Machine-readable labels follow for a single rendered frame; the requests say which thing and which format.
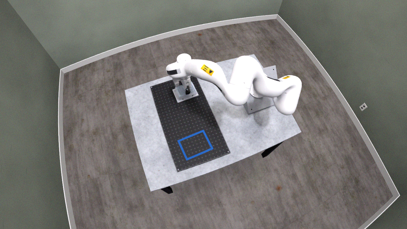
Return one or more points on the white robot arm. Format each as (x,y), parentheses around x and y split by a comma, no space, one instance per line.
(247,77)

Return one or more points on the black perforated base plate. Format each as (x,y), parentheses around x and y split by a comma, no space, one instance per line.
(179,120)

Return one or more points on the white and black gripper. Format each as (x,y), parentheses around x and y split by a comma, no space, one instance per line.
(186,84)

